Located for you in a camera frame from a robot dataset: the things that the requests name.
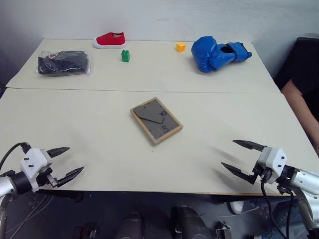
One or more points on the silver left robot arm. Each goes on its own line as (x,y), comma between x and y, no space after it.
(17,183)

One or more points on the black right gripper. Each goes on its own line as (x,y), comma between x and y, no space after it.
(265,175)

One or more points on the blue boxing glove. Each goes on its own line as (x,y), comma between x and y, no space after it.
(211,53)

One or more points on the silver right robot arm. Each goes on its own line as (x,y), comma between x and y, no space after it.
(305,180)

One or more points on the white shoe under table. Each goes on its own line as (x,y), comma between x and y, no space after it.
(236,207)

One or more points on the person's bare forearm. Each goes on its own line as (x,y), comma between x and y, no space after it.
(297,104)

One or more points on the red child's shoe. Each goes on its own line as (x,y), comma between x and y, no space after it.
(109,39)

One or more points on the wooden picture frame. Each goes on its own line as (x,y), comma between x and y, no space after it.
(155,122)

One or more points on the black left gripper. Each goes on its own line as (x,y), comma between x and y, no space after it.
(49,179)

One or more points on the green toy block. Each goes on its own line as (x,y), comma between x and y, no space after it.
(125,56)

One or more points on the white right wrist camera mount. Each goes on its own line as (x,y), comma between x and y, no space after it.
(274,159)

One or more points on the yellow toy block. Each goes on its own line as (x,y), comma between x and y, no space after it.
(180,47)

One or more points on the person's black shirt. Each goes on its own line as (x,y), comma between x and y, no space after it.
(305,64)

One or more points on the black clothing in plastic bag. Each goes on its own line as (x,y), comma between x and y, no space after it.
(63,63)

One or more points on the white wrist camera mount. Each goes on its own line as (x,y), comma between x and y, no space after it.
(33,159)
(274,159)

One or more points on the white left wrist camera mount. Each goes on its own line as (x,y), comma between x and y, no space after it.
(33,159)

